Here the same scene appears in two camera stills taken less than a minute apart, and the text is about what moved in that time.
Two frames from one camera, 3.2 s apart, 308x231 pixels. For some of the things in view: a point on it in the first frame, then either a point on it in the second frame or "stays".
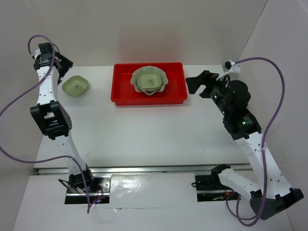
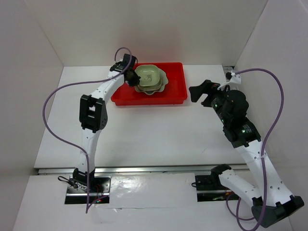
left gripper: x=66 y=64 → x=135 y=80
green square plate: x=75 y=85 → x=149 y=74
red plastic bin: x=123 y=94 stays
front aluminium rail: x=167 y=169 stays
